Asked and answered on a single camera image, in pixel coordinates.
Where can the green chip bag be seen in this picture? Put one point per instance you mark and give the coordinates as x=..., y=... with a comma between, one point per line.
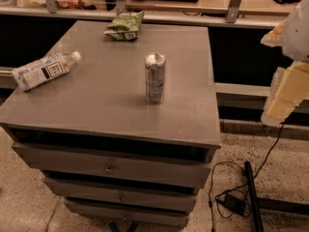
x=125, y=27

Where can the blue plastic water bottle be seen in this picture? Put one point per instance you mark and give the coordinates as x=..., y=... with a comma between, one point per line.
x=45, y=69

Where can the metal shelf rail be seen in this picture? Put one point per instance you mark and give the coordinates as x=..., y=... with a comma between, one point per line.
x=261, y=13

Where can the grey drawer cabinet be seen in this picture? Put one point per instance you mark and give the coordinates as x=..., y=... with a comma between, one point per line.
x=99, y=142

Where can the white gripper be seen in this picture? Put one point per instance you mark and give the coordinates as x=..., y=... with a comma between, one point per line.
x=297, y=33

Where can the black floor bar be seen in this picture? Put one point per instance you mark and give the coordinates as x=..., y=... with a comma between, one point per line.
x=258, y=225

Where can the silver energy drink can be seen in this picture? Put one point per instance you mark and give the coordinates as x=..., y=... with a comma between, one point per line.
x=155, y=66

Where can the black power adapter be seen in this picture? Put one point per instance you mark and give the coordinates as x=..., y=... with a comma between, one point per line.
x=234, y=204

